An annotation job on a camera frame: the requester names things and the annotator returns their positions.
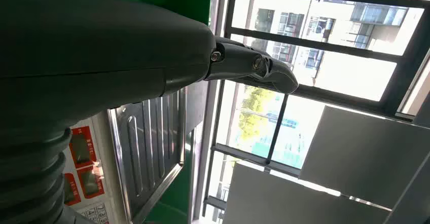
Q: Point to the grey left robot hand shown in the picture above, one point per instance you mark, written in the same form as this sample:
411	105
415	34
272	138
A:
100	48

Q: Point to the white electronic scale steel tray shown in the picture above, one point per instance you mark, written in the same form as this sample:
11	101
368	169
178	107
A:
147	142

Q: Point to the grey flat panel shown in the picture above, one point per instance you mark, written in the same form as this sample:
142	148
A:
285	202
416	202
369	155

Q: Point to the black window frame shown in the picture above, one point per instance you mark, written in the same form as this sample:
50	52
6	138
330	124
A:
312	44

